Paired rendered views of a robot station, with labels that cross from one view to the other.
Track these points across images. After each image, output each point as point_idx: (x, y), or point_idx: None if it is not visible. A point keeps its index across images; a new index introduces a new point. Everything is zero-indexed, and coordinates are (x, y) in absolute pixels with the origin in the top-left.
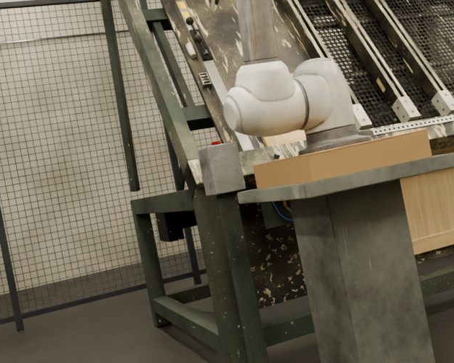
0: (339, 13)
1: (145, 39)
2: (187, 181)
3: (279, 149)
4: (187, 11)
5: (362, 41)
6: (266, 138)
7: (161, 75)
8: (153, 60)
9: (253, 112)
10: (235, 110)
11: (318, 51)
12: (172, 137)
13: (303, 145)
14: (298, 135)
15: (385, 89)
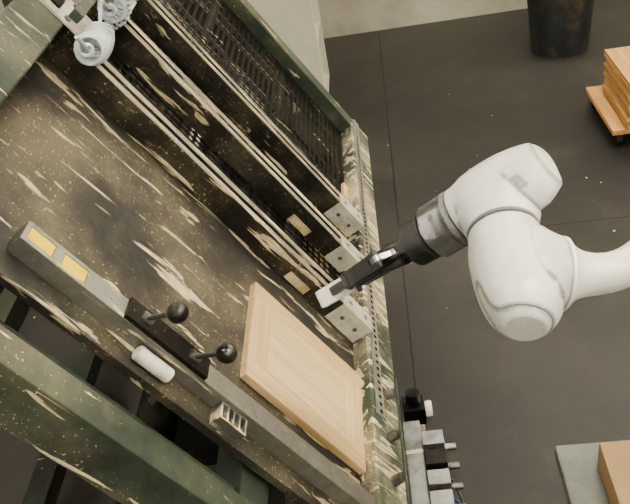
0: (187, 100)
1: (113, 426)
2: None
3: (383, 462)
4: (67, 258)
5: (255, 155)
6: (350, 454)
7: (221, 496)
8: (177, 471)
9: None
10: None
11: (256, 218)
12: None
13: (381, 426)
14: (350, 407)
15: (309, 232)
